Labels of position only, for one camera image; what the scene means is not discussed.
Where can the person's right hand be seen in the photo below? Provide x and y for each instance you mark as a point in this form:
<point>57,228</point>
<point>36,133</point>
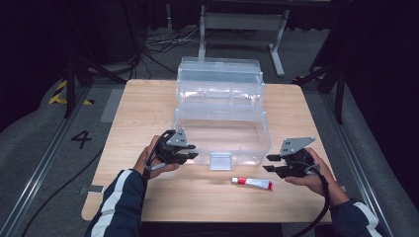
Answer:
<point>322,187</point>

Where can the person's left hand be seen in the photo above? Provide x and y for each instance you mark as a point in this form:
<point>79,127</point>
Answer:
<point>145,164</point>

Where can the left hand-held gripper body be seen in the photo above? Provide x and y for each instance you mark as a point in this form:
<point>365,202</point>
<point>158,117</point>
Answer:
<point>171,146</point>

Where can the red and white tube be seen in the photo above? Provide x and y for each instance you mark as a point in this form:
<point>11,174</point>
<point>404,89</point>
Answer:
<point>252,183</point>

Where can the grey metal floor rail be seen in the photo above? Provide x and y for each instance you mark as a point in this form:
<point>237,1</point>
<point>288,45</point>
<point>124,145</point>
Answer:
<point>359,164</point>
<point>36,171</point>

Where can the black tripod stand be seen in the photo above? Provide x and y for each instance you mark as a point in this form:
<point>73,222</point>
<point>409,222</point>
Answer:
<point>80,79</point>

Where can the black metal stand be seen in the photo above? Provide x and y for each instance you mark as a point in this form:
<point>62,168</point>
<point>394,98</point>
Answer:
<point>329,82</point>

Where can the clear plastic storage box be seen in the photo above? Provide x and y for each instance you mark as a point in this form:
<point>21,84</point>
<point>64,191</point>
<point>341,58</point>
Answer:
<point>220,108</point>

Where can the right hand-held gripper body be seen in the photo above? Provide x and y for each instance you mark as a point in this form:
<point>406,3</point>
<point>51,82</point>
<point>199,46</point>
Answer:
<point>294,158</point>

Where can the grey metal stand frame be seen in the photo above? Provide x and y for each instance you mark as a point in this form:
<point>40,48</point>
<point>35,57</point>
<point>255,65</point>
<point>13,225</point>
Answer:
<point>243,23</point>

